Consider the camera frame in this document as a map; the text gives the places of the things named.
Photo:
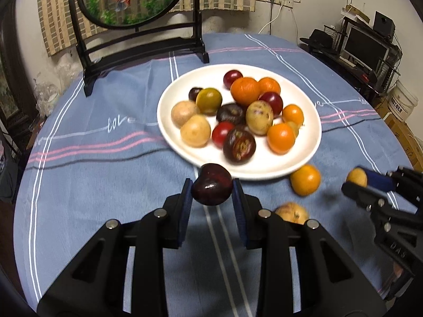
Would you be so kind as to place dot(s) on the tan speckled fruit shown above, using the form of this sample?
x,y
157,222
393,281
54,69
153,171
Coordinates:
x,y
259,117

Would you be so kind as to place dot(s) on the large dark wrinkled passion fruit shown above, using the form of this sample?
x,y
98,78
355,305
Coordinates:
x,y
230,114

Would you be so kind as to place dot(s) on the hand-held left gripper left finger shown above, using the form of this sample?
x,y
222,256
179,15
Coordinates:
x,y
185,211

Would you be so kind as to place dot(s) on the black hat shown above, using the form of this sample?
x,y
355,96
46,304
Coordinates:
x,y
317,38

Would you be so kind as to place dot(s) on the pale fruit with red marks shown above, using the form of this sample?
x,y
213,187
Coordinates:
x,y
292,213

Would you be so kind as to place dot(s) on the small dark purple plum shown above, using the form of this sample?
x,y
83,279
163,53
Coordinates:
x,y
211,185

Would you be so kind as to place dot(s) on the brown tan oval fruit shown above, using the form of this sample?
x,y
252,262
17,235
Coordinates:
x,y
183,114

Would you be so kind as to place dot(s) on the olive green round fruit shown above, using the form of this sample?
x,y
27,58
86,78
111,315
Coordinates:
x,y
209,101

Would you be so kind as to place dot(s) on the person's right hand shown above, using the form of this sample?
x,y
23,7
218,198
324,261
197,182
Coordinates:
x,y
399,272

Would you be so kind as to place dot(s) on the small oval orange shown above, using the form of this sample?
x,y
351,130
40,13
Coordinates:
x,y
292,115

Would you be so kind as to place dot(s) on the dark purple smooth fruit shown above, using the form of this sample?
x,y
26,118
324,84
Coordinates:
x,y
194,94

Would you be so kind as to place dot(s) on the black speaker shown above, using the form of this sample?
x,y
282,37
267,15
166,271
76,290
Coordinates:
x,y
384,24

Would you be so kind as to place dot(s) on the small yellow-green fruit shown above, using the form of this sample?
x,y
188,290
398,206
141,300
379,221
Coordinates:
x,y
356,177
295,129

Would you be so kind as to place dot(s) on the dark framed picture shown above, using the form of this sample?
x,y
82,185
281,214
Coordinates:
x,y
5,92

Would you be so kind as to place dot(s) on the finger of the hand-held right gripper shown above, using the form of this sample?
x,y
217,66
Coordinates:
x,y
360,194
380,181

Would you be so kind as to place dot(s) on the red tomato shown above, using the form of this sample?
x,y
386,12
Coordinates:
x,y
222,134

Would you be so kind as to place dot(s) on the white plastic bucket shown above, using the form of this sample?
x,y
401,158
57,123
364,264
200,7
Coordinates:
x,y
401,100

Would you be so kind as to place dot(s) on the cardboard box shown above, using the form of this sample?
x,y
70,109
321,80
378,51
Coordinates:
x,y
401,135

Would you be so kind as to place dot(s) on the pale yellow round fruit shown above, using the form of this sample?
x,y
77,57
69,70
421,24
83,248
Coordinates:
x,y
195,131

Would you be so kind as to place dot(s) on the round orange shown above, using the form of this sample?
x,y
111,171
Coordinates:
x,y
305,180
281,138

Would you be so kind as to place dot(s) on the white oval plate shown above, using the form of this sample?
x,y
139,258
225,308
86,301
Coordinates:
x,y
271,165

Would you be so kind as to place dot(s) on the computer monitor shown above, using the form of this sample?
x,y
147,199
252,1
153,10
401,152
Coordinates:
x,y
365,48

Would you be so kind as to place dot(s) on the blue plaid tablecloth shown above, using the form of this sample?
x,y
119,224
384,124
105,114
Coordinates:
x,y
99,171

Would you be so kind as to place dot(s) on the round goldfish screen black stand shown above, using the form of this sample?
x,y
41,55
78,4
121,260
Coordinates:
x,y
132,0

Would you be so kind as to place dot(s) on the black metal desk rack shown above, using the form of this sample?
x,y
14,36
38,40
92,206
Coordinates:
x,y
333,61

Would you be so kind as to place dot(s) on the clear plastic wrap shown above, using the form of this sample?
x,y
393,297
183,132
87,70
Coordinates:
x,y
49,95

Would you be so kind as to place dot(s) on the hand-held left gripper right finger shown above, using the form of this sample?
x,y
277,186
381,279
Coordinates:
x,y
239,211

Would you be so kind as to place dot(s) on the beige checked wall curtain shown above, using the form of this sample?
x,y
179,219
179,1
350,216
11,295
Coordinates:
x,y
56,16

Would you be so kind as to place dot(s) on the large orange mandarin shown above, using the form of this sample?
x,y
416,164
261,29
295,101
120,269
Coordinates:
x,y
245,91

